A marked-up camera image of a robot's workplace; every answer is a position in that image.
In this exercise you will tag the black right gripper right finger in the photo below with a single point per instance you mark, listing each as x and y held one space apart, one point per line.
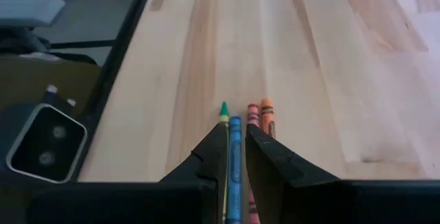
282 189

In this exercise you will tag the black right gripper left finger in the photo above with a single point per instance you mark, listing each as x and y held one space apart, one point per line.
199 189

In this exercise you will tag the blue crayon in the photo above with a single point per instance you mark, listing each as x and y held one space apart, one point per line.
235 155

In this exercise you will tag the green crayon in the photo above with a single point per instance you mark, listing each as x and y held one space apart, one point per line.
224 112

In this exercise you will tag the orange crayon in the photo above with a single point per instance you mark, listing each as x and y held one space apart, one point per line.
267 117

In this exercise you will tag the red crayon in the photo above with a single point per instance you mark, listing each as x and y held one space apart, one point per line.
253 115

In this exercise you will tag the grey metal side table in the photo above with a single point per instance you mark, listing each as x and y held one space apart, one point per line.
31 11

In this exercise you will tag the black metal table frame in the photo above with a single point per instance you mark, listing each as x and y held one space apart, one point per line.
113 59

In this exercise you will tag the grey table-level camera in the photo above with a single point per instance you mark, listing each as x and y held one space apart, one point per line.
48 141

